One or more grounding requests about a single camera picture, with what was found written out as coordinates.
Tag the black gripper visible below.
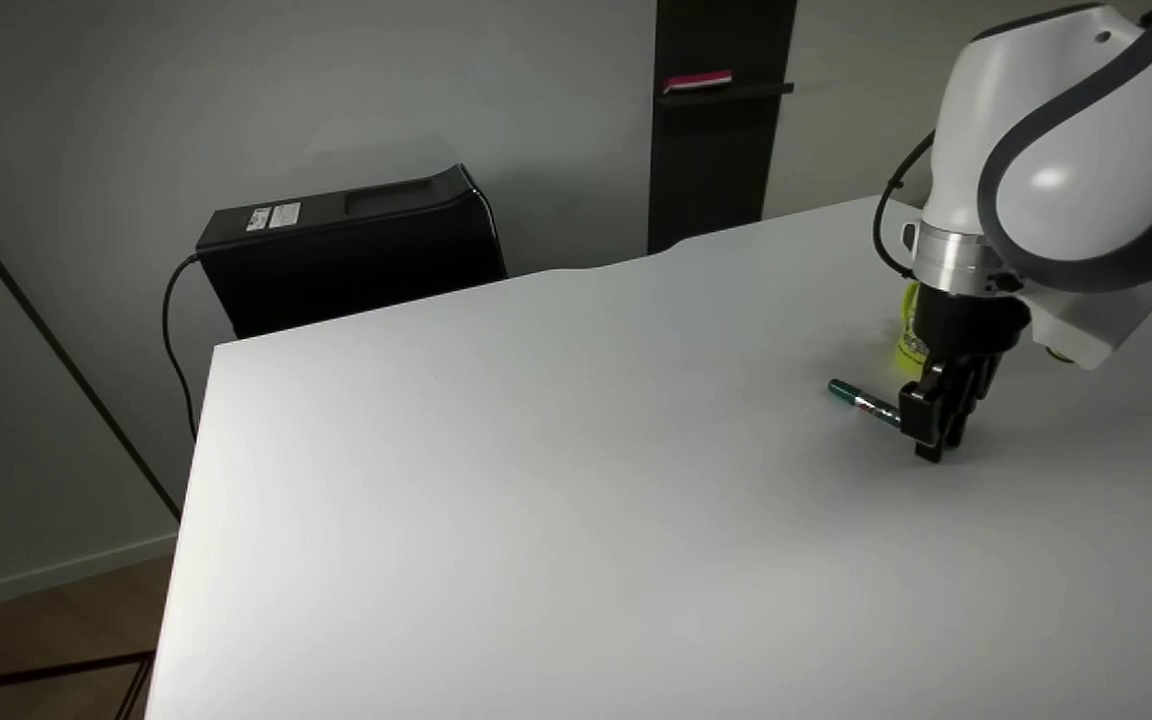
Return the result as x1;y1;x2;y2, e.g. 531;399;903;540
900;287;1027;460

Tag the lime green mug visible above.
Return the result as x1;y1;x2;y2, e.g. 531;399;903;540
892;280;929;382

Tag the green marker pen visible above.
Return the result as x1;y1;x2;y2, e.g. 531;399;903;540
826;382;900;429

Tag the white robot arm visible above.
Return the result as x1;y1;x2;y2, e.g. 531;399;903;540
900;4;1152;460

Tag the pink red label strip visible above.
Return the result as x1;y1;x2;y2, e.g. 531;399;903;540
660;72;735;95

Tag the black computer box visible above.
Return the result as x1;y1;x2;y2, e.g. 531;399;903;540
194;165;509;336

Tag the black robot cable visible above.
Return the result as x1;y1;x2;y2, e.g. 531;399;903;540
870;129;938;283

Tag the dark wall cabinet panel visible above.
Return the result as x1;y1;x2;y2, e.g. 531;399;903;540
649;0;799;251

